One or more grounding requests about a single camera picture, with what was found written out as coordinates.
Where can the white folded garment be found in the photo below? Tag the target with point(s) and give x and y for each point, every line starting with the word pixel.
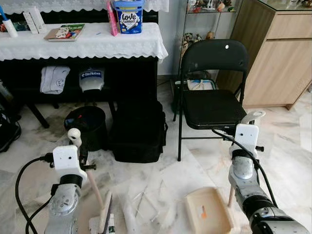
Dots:
pixel 54 80

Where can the light wooden cabinet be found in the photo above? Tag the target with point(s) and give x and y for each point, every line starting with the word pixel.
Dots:
pixel 278 63

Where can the pink packet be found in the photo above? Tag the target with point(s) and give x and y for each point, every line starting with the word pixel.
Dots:
pixel 112 19

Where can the colourful book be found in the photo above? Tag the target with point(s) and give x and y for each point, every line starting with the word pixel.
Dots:
pixel 66 32

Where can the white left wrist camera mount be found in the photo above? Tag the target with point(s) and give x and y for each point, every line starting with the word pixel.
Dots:
pixel 66 158

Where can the black table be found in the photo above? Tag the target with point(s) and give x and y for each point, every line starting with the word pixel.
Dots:
pixel 126 78

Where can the beige dustpan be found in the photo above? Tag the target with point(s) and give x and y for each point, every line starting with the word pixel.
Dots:
pixel 207 214

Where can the silver pouch blue label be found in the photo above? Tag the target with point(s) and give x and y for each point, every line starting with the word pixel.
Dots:
pixel 91 80

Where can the clear plastic packaging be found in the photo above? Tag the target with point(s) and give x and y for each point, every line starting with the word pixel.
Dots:
pixel 146 204
pixel 129 219

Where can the black bucket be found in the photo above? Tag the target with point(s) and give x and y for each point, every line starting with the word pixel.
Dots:
pixel 90 126

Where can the white basket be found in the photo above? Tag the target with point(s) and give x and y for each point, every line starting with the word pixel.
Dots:
pixel 200 85

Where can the blue Love Letters tin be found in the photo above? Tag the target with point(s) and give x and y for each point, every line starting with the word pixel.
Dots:
pixel 128 17

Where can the white slim carton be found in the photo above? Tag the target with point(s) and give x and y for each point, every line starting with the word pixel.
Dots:
pixel 39 18
pixel 29 22

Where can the white lace tablecloth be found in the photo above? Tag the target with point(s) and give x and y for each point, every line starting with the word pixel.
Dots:
pixel 97 46

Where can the glass display shelf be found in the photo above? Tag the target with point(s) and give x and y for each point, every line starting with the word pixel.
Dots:
pixel 204 22

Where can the black bag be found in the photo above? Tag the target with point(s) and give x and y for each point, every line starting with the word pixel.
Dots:
pixel 139 131

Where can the white lace runner cloth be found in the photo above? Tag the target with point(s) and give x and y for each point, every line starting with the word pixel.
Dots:
pixel 73 5

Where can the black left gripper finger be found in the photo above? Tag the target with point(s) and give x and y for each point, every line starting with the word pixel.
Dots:
pixel 85 148

